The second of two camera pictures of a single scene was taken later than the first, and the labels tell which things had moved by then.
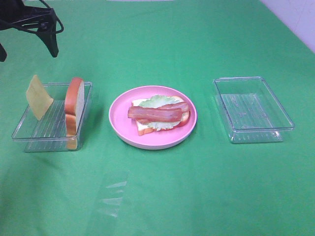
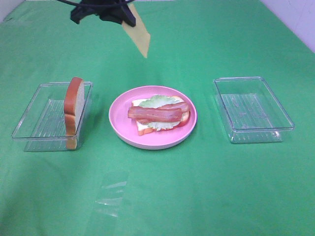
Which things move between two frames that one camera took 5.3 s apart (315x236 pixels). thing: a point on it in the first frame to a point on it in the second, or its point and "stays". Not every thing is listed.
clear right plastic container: (251, 112) stays
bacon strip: (143, 114) stays
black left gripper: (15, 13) to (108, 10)
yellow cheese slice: (39, 100) to (138, 34)
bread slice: (74, 102) stays
